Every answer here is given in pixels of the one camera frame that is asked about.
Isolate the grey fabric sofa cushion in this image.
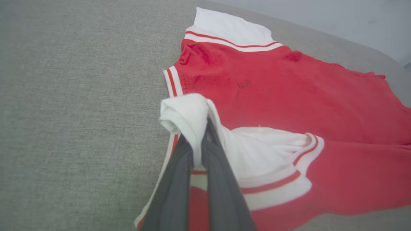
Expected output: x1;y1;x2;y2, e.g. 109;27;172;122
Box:
0;0;411;231

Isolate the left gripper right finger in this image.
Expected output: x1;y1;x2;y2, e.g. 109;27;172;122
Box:
201;117;257;231

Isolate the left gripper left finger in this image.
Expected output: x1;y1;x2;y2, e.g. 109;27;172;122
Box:
140;134;194;231

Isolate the red garment with white trim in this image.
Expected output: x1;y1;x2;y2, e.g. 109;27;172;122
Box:
134;6;411;231

